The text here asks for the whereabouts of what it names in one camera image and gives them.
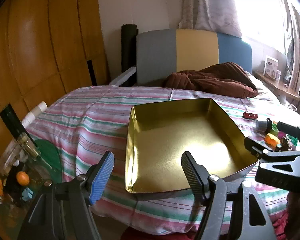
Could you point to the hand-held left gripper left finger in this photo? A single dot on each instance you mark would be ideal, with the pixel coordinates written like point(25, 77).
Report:
point(102, 177)

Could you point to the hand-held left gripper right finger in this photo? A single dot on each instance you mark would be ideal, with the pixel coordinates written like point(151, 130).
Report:
point(192, 177)

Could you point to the pale patterned curtain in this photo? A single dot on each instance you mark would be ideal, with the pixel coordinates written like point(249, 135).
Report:
point(210, 5)

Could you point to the black rolled mat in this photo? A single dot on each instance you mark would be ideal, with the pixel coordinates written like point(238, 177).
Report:
point(128, 50)

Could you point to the grey yellow blue headboard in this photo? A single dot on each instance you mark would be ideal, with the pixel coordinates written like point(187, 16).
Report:
point(190, 50)

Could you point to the brown quilted blanket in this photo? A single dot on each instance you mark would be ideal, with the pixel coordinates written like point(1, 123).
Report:
point(215, 80)

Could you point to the wooden wardrobe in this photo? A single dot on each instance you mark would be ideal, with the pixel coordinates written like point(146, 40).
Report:
point(40, 42)

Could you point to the orange ball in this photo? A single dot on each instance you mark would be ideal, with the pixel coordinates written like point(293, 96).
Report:
point(23, 178)

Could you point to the orange plastic toy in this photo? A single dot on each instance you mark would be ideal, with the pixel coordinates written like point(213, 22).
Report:
point(271, 140)

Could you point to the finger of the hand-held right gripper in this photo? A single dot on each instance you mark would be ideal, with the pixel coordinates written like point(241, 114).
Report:
point(277, 177)
point(290, 127)

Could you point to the green plastic cube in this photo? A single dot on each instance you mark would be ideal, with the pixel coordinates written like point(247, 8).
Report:
point(294, 141)

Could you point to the white cardboard box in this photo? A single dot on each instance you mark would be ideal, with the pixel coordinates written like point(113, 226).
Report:
point(270, 66)

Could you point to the striped bed sheet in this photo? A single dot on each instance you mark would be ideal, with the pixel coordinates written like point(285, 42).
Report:
point(90, 120)

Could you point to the gold tin tray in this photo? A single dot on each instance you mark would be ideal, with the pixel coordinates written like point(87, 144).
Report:
point(177, 142)

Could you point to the black flat strip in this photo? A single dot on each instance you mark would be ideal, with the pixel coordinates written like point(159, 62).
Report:
point(17, 127)

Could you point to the glass side table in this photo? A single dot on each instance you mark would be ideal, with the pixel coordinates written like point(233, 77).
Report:
point(5, 217)

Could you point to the magenta plastic cube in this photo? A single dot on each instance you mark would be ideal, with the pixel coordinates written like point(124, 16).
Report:
point(281, 135)

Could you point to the red toy car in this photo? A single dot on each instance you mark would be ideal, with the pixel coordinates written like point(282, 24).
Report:
point(250, 115)

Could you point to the grey window curtain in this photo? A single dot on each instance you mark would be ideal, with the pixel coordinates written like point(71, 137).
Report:
point(297, 42)

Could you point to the blue plastic piece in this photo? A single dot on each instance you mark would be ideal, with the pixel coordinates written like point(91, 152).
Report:
point(28, 193)

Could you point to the wooden side table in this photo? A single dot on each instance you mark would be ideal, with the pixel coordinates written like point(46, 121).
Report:
point(277, 86)

